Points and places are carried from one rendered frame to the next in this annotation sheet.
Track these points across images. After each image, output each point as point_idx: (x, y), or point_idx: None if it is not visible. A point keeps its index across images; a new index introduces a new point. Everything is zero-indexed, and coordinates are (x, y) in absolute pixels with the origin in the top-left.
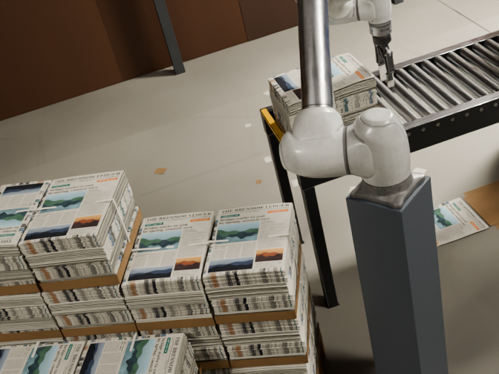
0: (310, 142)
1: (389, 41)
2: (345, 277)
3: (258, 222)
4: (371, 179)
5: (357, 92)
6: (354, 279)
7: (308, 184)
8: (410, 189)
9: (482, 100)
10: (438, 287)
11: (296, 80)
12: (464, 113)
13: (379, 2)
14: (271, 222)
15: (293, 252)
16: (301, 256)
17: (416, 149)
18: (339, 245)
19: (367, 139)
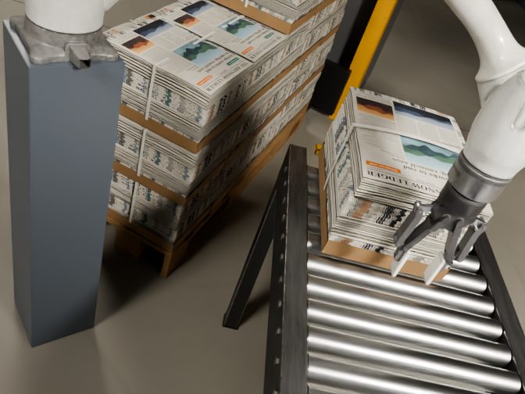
0: None
1: (445, 202)
2: (261, 357)
3: (199, 64)
4: None
5: (351, 168)
6: (251, 363)
7: (279, 177)
8: (23, 34)
9: None
10: (28, 230)
11: (423, 125)
12: (277, 387)
13: (489, 102)
14: (189, 69)
15: (150, 90)
16: (185, 152)
17: (269, 316)
18: (325, 387)
19: None
